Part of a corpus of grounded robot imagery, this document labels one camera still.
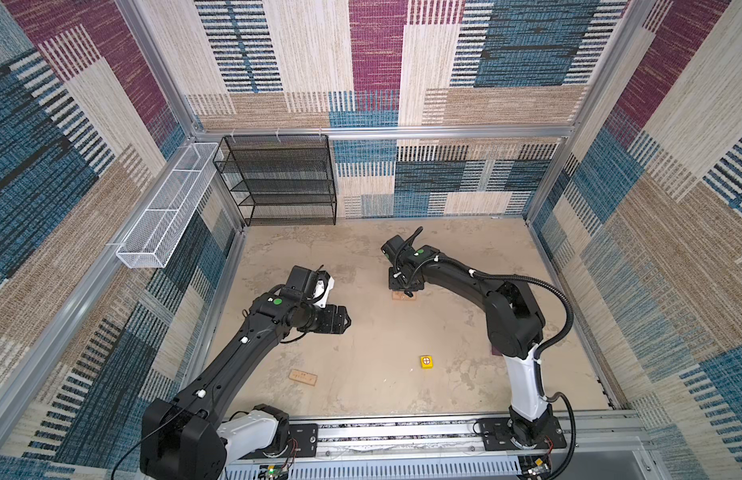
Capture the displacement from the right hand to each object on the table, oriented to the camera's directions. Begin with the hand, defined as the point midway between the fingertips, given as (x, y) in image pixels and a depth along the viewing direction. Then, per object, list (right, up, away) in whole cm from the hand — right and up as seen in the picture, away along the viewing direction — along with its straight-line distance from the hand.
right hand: (401, 286), depth 94 cm
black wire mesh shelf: (-42, +36, +14) cm, 57 cm away
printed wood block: (-28, -24, -12) cm, 38 cm away
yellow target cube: (+6, -20, -10) cm, 23 cm away
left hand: (-18, -6, -15) cm, 24 cm away
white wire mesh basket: (-60, +15, -23) cm, 66 cm away
